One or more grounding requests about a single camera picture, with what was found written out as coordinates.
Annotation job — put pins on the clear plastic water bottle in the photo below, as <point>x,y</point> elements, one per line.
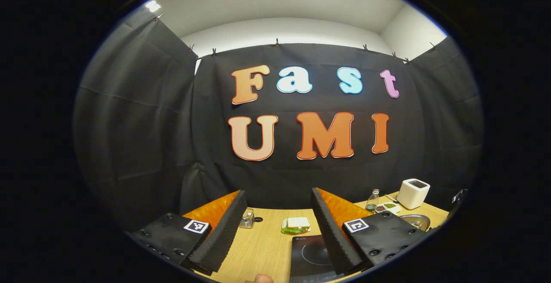
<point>372,203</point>

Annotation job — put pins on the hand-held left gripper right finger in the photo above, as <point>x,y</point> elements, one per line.
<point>329,231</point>

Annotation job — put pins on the sandwich on white plate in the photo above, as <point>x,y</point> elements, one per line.
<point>296,225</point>

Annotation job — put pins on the white toaster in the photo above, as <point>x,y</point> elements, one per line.
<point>412,195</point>

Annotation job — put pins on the black induction cooktop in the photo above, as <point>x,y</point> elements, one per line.
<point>308,257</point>

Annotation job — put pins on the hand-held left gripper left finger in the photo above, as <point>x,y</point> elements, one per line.
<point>230,231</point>

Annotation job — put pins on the steel pot with soybeans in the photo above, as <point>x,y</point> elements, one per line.
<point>415,222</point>

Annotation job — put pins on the white divided dish of beans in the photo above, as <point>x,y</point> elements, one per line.
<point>387,208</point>

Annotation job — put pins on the small glass jar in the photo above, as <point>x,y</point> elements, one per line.
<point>247,219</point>

